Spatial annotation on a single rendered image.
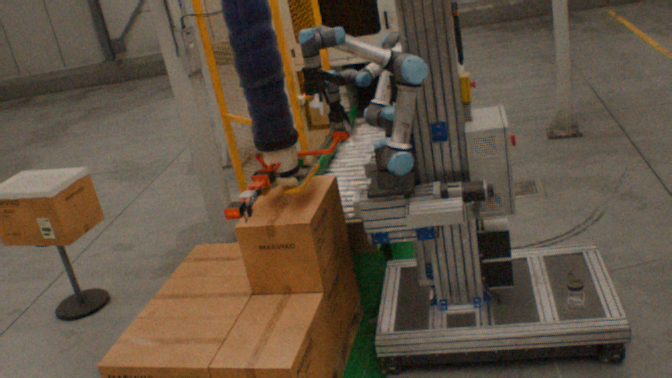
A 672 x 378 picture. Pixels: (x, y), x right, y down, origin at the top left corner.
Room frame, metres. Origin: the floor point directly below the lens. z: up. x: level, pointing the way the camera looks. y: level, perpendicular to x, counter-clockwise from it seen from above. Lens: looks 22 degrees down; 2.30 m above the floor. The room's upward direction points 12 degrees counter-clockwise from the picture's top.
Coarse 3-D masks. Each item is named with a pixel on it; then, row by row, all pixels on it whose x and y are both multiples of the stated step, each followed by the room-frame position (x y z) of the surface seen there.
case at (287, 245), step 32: (320, 192) 3.28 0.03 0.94; (256, 224) 3.03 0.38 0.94; (288, 224) 2.96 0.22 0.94; (320, 224) 3.08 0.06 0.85; (256, 256) 3.03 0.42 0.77; (288, 256) 2.97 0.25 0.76; (320, 256) 2.98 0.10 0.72; (256, 288) 3.04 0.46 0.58; (288, 288) 2.98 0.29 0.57; (320, 288) 2.93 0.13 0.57
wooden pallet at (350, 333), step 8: (360, 304) 3.47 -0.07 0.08; (360, 312) 3.44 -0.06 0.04; (352, 320) 3.37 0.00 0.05; (360, 320) 3.41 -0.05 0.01; (352, 328) 3.33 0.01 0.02; (344, 336) 3.09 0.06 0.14; (352, 336) 3.25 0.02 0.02; (344, 344) 3.18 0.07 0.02; (352, 344) 3.18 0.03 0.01; (344, 352) 3.11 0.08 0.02; (336, 360) 2.89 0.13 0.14; (344, 360) 3.04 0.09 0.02; (336, 368) 2.87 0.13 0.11; (344, 368) 2.98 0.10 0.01; (336, 376) 2.86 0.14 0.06
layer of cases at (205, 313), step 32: (192, 256) 3.65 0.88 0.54; (224, 256) 3.56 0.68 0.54; (160, 288) 3.32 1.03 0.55; (192, 288) 3.25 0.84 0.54; (224, 288) 3.17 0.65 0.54; (352, 288) 3.39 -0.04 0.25; (160, 320) 2.97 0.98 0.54; (192, 320) 2.91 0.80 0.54; (224, 320) 2.85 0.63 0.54; (256, 320) 2.79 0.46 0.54; (288, 320) 2.74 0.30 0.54; (320, 320) 2.80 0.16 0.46; (128, 352) 2.73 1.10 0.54; (160, 352) 2.68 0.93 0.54; (192, 352) 2.63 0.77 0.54; (224, 352) 2.58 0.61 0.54; (256, 352) 2.53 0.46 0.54; (288, 352) 2.48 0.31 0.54; (320, 352) 2.71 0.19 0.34
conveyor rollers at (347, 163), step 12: (360, 120) 5.73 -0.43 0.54; (360, 132) 5.39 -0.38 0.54; (372, 132) 5.35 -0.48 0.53; (384, 132) 5.24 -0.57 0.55; (348, 144) 5.14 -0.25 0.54; (360, 144) 5.10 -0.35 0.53; (372, 144) 5.00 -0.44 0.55; (336, 156) 4.91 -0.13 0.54; (348, 156) 4.87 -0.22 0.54; (360, 156) 4.80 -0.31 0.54; (324, 168) 4.67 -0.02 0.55; (336, 168) 4.64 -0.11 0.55; (348, 168) 4.60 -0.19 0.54; (360, 168) 4.56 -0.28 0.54; (348, 180) 4.40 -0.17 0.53; (360, 180) 4.30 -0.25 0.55; (348, 192) 4.14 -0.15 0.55; (348, 204) 3.96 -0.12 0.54; (348, 216) 3.77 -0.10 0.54
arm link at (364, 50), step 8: (352, 40) 2.93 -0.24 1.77; (360, 40) 2.95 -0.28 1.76; (336, 48) 2.93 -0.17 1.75; (344, 48) 2.92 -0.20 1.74; (352, 48) 2.92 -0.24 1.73; (360, 48) 2.92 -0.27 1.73; (368, 48) 2.94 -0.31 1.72; (376, 48) 2.95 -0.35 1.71; (360, 56) 2.94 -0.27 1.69; (368, 56) 2.94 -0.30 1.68; (376, 56) 2.94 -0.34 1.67; (384, 56) 2.95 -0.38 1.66; (392, 56) 2.95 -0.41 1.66; (384, 64) 2.95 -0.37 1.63; (392, 72) 2.95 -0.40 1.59
